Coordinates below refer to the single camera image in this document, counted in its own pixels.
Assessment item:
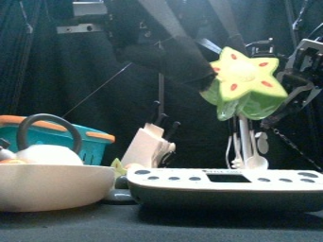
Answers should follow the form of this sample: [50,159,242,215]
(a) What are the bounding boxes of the white utensil stand post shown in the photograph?
[238,112,253,166]

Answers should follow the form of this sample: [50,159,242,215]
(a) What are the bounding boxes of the white kettle grey handle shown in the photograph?
[0,113,85,166]

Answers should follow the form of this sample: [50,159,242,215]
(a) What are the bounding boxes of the white kitchen scale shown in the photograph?
[126,166,323,214]

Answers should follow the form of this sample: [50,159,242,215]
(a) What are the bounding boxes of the white toy fork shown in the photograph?
[225,134,246,170]

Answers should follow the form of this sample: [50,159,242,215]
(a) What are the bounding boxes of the thin black cable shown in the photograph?
[62,61,134,118]

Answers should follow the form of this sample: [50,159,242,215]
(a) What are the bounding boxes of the large white bowl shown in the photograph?
[0,163,117,214]

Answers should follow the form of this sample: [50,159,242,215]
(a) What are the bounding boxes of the black cable chain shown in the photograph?
[272,126,323,173]

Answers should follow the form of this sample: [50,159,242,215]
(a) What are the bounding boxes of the white toy spoon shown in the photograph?
[245,128,270,171]

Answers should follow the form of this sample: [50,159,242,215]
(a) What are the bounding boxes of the teal basket orange handles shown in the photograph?
[0,114,117,166]

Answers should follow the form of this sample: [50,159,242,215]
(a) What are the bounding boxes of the silver metal frame bracket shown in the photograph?
[57,1,107,35]

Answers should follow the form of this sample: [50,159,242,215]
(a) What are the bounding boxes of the green starfruit half red seeds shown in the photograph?
[198,46,290,123]

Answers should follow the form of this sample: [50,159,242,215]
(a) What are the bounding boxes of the white knife block black knives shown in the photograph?
[121,100,183,170]

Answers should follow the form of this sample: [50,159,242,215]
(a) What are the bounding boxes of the grey round lid with knob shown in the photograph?
[103,175,141,206]

